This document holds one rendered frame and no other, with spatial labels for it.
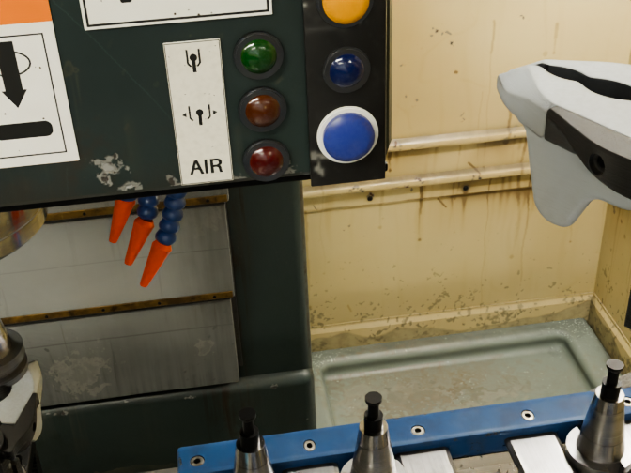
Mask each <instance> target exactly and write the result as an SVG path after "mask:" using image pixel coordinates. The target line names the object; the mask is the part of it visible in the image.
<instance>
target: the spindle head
mask: <svg viewBox="0 0 631 473"><path fill-rule="evenodd" d="M48 1H49V6H50V11H51V15H52V20H53V26H54V34H55V39H56V44H57V49H58V53H59V58H60V63H61V68H62V72H63V77H64V82H65V87H66V91H67V97H68V102H69V110H70V115H71V120H72V125H73V129H74V134H75V139H76V144H77V148H78V153H79V158H80V160H75V161H65V162H56V163H46V164H37V165H27V166H19V167H9V168H0V213H1V212H10V211H19V210H27V209H37V208H45V207H54V206H71V205H79V204H89V203H97V202H106V201H115V200H124V199H133V198H142V197H150V196H160V195H168V194H177V193H186V192H195V191H212V190H220V189H230V188H238V187H247V186H256V185H265V184H273V183H283V182H291V181H300V180H309V179H311V172H310V151H309V130H308V110H307V89H306V68H305V48H304V27H303V6H302V0H271V4H272V14H268V15H256V16H246V17H235V18H224V19H213V20H203V21H191V22H181V23H159V24H149V25H137V26H127V27H116V28H105V29H94V30H85V27H84V22H83V16H82V11H81V6H80V1H79V0H48ZM253 31H265V32H268V33H271V34H272V35H274V36H275V37H276V38H277V39H278V40H279V41H280V43H281V45H282V48H283V51H284V59H283V63H282V65H281V66H280V68H279V69H278V70H277V71H276V72H275V73H274V74H273V75H271V76H270V77H268V78H266V79H261V80H256V79H251V78H248V77H246V76H244V75H243V74H242V73H241V72H239V70H238V69H237V67H236V64H235V61H234V49H235V46H236V44H237V42H238V41H239V39H240V38H242V37H243V36H244V35H246V34H248V33H250V32H253ZM211 38H219V39H220V44H221V54H222V64H223V82H224V93H225V102H226V111H227V121H228V131H229V141H230V150H231V161H232V170H233V179H234V180H227V181H218V182H209V183H200V184H191V185H181V177H180V171H179V163H178V156H177V143H176V135H175V128H174V121H173V114H172V107H171V100H170V93H169V85H168V79H167V71H166V64H165V57H164V49H163V43H168V42H179V41H190V40H200V39H211ZM258 86H267V87H271V88H273V89H275V90H277V91H278V92H280V93H281V94H282V96H283V97H284V99H285V103H286V115H285V119H284V121H283V122H282V123H281V125H280V126H278V127H277V128H276V129H274V130H270V131H266V132H258V131H253V130H250V129H248V128H247V127H246V126H245V125H244V124H243V123H242V122H241V120H240V118H239V102H240V100H241V98H242V97H243V96H244V94H245V93H246V92H248V91H249V90H251V89H253V88H255V87H258ZM266 138H269V139H274V140H277V141H279V142H281V143H282V144H283V145H284V146H285V147H286V149H287V151H288V154H289V165H288V168H287V170H286V171H285V173H284V174H283V175H282V176H280V177H279V178H277V179H275V180H272V181H259V180H256V179H253V178H252V177H250V176H249V175H248V174H247V173H246V171H245V169H244V166H243V155H244V152H245V150H246V149H247V147H248V146H249V145H250V144H252V143H253V142H255V141H257V140H260V139H266ZM391 141H392V0H386V149H385V172H386V171H387V170H388V163H387V161H386V155H387V152H388V149H389V146H390V143H391Z"/></svg>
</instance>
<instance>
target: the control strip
mask: <svg viewBox="0 0 631 473"><path fill-rule="evenodd" d="M302 6H303V27H304V48H305V68H306V89H307V110H308V130H309V151H310V172H311V186H312V187H314V186H324V185H332V184H341V183H349V182H359V181H367V180H376V179H385V149H386V0H369V6H368V9H367V10H366V12H365V14H364V15H363V16H362V17H361V18H360V19H359V20H357V21H356V22H354V23H349V24H340V23H336V22H334V21H332V20H331V19H330V18H329V17H328V16H327V14H326V13H325V11H324V8H323V5H322V0H302ZM255 39H263V40H266V41H268V42H270V43H271V44H272V45H273V46H274V48H275V50H276V53H277V60H276V63H275V65H274V66H273V68H272V69H271V70H269V71H267V72H265V73H261V74H256V73H252V72H250V71H249V70H247V69H246V68H245V67H243V65H242V63H241V59H240V56H241V52H242V49H243V48H244V46H245V45H246V44H247V43H249V42H250V41H252V40H255ZM343 54H353V55H356V56H358V57H359V58H360V60H361V61H362V62H363V65H364V74H363V76H362V79H361V80H360V81H359V82H358V83H357V84H355V85H353V86H351V87H340V86H338V85H336V84H335V83H334V82H333V81H332V80H331V76H330V68H331V64H332V62H333V61H334V60H335V59H336V58H337V57H339V56H341V55H343ZM283 59H284V51H283V48H282V45H281V43H280V41H279V40H278V39H277V38H276V37H275V36H274V35H272V34H271V33H268V32H265V31H253V32H250V33H248V34H246V35H244V36H243V37H242V38H240V39H239V41H238V42H237V44H236V46H235V49H234V61H235V64H236V67H237V69H238V70H239V72H241V73H242V74H243V75H244V76H246V77H248V78H251V79H256V80H261V79H266V78H268V77H270V76H271V75H273V74H274V73H275V72H276V71H277V70H278V69H279V68H280V66H281V65H282V63H283ZM259 95H268V96H271V97H273V98H275V99H276V100H277V101H278V103H279V105H280V109H281V112H280V115H279V117H278V119H277V120H276V121H275V122H274V123H273V124H272V125H270V126H267V127H258V126H255V125H253V124H252V123H251V122H250V121H249V120H248V119H247V117H246V114H245V109H246V106H247V104H248V102H249V101H250V100H251V99H252V98H254V97H256V96H259ZM343 113H357V114H361V115H363V116H365V117H366V118H367V119H368V120H369V121H370V123H371V124H372V126H373V128H374V132H375V141H374V144H373V146H372V148H371V149H370V151H369V152H368V153H367V154H366V155H365V156H363V157H362V158H360V159H358V160H354V161H339V160H336V159H334V158H333V157H331V156H330V155H329V154H328V152H327V151H326V149H325V147H324V145H323V131H324V129H325V128H326V126H327V124H328V123H329V122H330V121H331V120H332V119H333V118H334V117H336V116H337V115H339V114H343ZM285 115H286V103H285V99H284V97H283V96H282V94H281V93H280V92H278V91H277V90H275V89H273V88H271V87H267V86H258V87H255V88H253V89H251V90H249V91H248V92H246V93H245V94H244V96H243V97H242V98H241V100H240V102H239V118H240V120H241V122H242V123H243V124H244V125H245V126H246V127H247V128H248V129H250V130H253V131H258V132H266V131H270V130H274V129H276V128H277V127H278V126H280V125H281V123H282V122H283V121H284V119H285ZM264 146H271V147H274V148H276V149H278V150H279V151H280V152H281V153H282V155H283V158H284V164H283V167H282V169H281V170H280V171H279V172H278V173H277V174H275V175H272V176H260V175H257V174H256V173H255V172H254V171H253V170H252V168H251V166H250V158H251V156H252V155H253V153H254V152H255V150H257V149H258V148H261V147H264ZM288 165H289V154H288V151H287V149H286V147H285V146H284V145H283V144H282V143H281V142H279V141H277V140H274V139H269V138H266V139H260V140H257V141H255V142H253V143H252V144H250V145H249V146H248V147H247V149H246V150H245V152H244V155H243V166H244V169H245V171H246V173H247V174H248V175H249V176H250V177H252V178H253V179H256V180H259V181H272V180H275V179H277V178H279V177H280V176H282V175H283V174H284V173H285V171H286V170H287V168H288Z"/></svg>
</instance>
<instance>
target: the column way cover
mask: <svg viewBox="0 0 631 473"><path fill-rule="evenodd" d="M165 197H166V195H160V196H159V198H160V201H159V204H158V205H157V208H158V211H159V214H158V217H156V218H155V219H153V222H154V226H155V227H154V228H153V230H152V231H151V233H150V235H149V236H148V238H147V240H146V242H145V244H144V246H143V247H142V249H141V250H140V252H139V253H138V255H137V257H136V258H135V260H134V262H133V264H132V265H131V266H128V265H126V264H125V257H126V253H127V249H128V246H129V242H130V238H131V231H132V227H133V223H134V220H135V219H136V218H138V217H139V216H138V215H137V208H138V206H139V204H138V200H137V199H138V198H137V199H136V200H135V202H136V203H135V205H134V207H133V209H132V211H131V214H130V215H129V217H128V220H127V222H126V224H125V226H124V228H123V230H122V233H121V235H120V237H119V239H118V241H117V243H112V242H110V241H109V236H110V231H111V224H112V218H113V212H114V206H115V201H106V202H97V203H89V204H79V205H71V206H54V207H48V214H47V218H46V220H45V222H44V223H43V225H42V226H41V228H40V229H39V230H38V232H37V233H36V234H35V235H34V236H33V237H32V238H31V239H30V240H29V241H28V242H27V243H26V244H24V245H23V246H22V247H21V248H20V249H18V250H17V251H15V252H14V253H12V254H10V255H9V256H7V257H5V258H3V259H1V260H0V318H1V320H2V322H3V324H4V326H5V328H9V329H12V330H14V331H16V332H18V333H19V334H20V335H21V337H22V339H23V345H24V348H25V353H26V355H27V358H28V363H29V362H31V361H35V360H36V361H37V362H38V365H39V368H40V370H41V374H42V393H41V400H40V407H43V406H50V405H58V404H71V403H79V402H86V401H93V400H100V399H108V398H115V397H121V396H129V395H135V394H143V393H150V392H157V391H165V390H172V389H186V388H194V387H202V386H209V385H217V384H223V383H231V382H238V381H239V366H238V357H237V348H236V339H235V331H234V321H233V313H232V304H231V298H232V297H233V296H234V295H235V291H234V283H233V273H232V265H231V255H230V247H229V237H228V228H227V219H226V210H225V202H227V201H229V194H228V189H220V190H212V191H195V192H187V195H186V196H185V197H184V198H185V200H186V205H185V207H184V208H182V210H183V214H184V216H183V218H182V220H181V221H179V222H180V229H179V231H178V232H177V233H176V235H177V240H176V242H175V244H173V245H171V247H172V251H171V252H170V253H169V255H168V256H167V257H166V259H165V260H164V262H163V263H162V266H161V267H160V269H159V270H158V272H157V273H156V275H155V276H154V278H153V279H152V281H151V282H150V284H149V285H148V287H142V286H141V285H140V281H141V279H142V275H143V272H144V269H145V266H146V260H147V258H148V255H149V252H150V248H151V244H152V242H153V241H154V240H156V238H155V234H156V233H157V232H158V230H159V229H161V228H160V227H159V222H160V221H161V219H162V218H163V216H162V211H163V209H164V208H165V205H164V199H165Z"/></svg>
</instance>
